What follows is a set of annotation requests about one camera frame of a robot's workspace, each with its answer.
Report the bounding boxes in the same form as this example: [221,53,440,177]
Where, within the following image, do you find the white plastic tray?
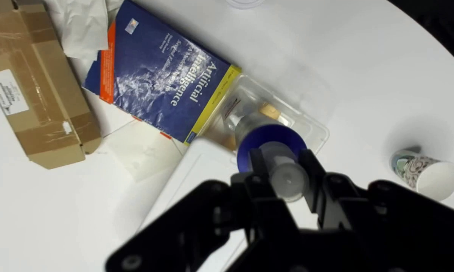
[135,138,309,272]

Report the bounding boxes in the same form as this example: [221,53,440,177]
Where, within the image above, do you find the blue bottle with clear cap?
[234,124,312,205]

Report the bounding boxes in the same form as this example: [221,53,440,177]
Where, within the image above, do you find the blue Artificial Intelligence book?
[82,0,242,147]

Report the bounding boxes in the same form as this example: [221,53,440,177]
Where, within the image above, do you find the patterned paper cup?
[390,147,454,203]

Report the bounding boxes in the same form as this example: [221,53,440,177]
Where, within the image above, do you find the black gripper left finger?
[245,147,290,224]

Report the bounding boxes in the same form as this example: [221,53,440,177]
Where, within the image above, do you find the clear plastic sheet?
[101,120,191,185]

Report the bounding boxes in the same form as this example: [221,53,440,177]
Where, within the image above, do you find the brown cardboard box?
[0,0,103,171]

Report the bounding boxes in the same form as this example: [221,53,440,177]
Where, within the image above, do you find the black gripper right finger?
[298,149,345,224]

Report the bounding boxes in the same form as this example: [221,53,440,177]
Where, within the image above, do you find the crumpled white tissue paper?
[44,0,125,62]

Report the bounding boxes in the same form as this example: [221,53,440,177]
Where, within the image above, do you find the clear plastic container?
[198,75,331,158]

